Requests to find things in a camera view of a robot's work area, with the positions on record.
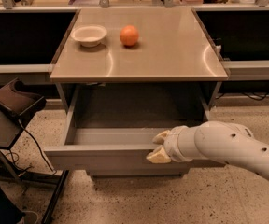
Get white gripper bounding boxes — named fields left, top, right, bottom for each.
left=146, top=126, right=204, bottom=164

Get grey top drawer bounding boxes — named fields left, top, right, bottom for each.
left=44, top=84, right=226, bottom=172

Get grey drawer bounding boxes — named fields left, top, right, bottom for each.
left=86, top=168, right=190, bottom=177
left=44, top=84, right=226, bottom=172

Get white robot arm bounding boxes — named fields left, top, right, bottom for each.
left=146, top=121, right=269, bottom=181

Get grey bottom drawer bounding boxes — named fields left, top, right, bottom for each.
left=86, top=168, right=190, bottom=177

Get grey drawer cabinet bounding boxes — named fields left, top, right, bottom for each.
left=49, top=7, right=229, bottom=180

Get orange fruit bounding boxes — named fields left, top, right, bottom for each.
left=120, top=25, right=139, bottom=47

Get white bowl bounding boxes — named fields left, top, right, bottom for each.
left=70, top=25, right=107, bottom=48

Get dark device on stand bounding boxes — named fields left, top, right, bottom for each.
left=0, top=78, right=46, bottom=120

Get black cable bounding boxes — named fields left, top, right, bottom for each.
left=3, top=119, right=58, bottom=176

